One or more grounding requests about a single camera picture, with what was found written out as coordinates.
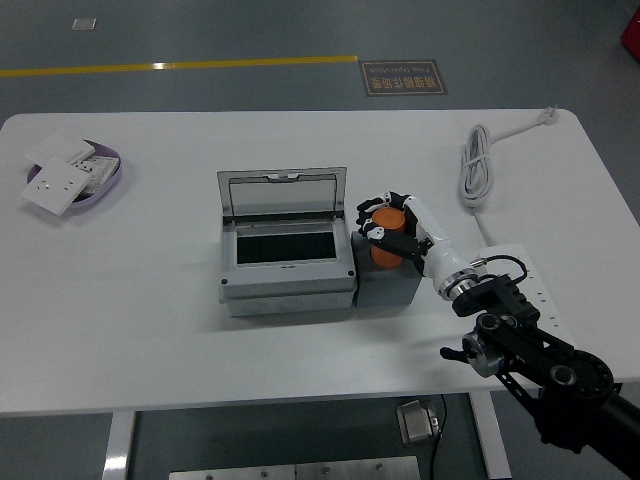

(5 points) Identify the yellow floor tape line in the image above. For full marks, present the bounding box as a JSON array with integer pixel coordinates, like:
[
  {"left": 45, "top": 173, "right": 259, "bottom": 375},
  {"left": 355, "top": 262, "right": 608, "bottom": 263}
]
[{"left": 0, "top": 54, "right": 360, "bottom": 80}]

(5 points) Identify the steel base plate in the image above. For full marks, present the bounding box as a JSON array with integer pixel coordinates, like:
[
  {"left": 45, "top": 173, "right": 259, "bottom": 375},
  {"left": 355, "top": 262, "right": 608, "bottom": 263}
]
[{"left": 168, "top": 455, "right": 422, "bottom": 480}]

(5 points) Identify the white wall switch panel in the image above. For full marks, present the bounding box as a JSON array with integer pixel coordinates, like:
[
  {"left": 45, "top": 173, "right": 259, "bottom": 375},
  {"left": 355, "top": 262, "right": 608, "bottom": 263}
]
[{"left": 23, "top": 128, "right": 97, "bottom": 166}]

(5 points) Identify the white multi-hole socket panel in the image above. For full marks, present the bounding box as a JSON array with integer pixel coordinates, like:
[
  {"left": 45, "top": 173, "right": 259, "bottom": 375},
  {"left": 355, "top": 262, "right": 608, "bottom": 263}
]
[{"left": 69, "top": 154, "right": 121, "bottom": 197}]

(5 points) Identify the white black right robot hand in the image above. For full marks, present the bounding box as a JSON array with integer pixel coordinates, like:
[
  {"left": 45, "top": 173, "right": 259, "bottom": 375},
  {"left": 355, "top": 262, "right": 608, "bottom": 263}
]
[{"left": 354, "top": 189, "right": 476, "bottom": 296}]

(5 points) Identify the white table leg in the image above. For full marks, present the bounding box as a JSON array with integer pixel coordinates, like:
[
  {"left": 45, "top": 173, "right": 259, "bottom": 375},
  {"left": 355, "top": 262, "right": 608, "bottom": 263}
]
[
  {"left": 102, "top": 410, "right": 137, "bottom": 480},
  {"left": 469, "top": 392, "right": 514, "bottom": 480}
]

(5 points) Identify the white wall socket panel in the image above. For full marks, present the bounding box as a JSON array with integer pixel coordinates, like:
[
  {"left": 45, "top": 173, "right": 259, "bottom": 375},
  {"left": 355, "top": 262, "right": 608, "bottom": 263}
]
[{"left": 20, "top": 157, "right": 92, "bottom": 217}]

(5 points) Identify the grey foot pedal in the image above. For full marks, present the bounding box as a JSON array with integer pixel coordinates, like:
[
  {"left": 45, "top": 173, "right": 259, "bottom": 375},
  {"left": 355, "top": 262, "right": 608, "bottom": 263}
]
[{"left": 395, "top": 399, "right": 441, "bottom": 445}]

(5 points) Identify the grey cube with round hole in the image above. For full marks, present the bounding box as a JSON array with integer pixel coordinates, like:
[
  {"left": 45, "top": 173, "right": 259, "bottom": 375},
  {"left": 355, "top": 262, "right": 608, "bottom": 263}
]
[{"left": 350, "top": 230, "right": 424, "bottom": 307}]

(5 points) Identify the white power strip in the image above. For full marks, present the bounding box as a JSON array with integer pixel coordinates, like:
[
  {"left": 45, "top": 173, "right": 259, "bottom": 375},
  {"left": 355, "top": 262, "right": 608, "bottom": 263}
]
[{"left": 474, "top": 241, "right": 581, "bottom": 351}]

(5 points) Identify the purple oval dish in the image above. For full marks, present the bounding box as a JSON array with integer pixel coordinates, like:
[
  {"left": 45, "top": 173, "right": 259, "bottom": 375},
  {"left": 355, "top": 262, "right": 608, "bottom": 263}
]
[{"left": 25, "top": 138, "right": 124, "bottom": 217}]

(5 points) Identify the black pedal cable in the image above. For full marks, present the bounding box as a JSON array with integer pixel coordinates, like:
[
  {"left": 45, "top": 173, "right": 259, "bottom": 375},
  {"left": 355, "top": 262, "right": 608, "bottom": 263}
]
[{"left": 430, "top": 394, "right": 449, "bottom": 480}]

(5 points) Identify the orange cylinder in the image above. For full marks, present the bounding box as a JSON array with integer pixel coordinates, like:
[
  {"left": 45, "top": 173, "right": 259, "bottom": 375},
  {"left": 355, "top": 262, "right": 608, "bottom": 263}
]
[{"left": 369, "top": 207, "right": 407, "bottom": 270}]

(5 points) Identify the dark floor sign, orange text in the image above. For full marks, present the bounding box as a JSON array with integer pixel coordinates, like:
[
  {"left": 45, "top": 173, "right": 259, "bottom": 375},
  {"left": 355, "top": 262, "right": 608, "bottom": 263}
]
[{"left": 359, "top": 59, "right": 450, "bottom": 97}]

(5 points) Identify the red object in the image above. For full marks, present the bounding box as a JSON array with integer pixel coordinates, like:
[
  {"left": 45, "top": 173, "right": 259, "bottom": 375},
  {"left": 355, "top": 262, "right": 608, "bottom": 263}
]
[{"left": 618, "top": 9, "right": 640, "bottom": 56}]

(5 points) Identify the white power cable with plug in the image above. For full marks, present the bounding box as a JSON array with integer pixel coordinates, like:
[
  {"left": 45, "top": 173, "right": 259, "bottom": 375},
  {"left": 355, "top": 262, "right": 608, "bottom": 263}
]
[{"left": 458, "top": 104, "right": 561, "bottom": 247}]

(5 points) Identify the grey electrical box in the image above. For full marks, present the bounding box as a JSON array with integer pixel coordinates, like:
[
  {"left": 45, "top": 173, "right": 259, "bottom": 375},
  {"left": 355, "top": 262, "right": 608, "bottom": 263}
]
[{"left": 216, "top": 167, "right": 359, "bottom": 317}]

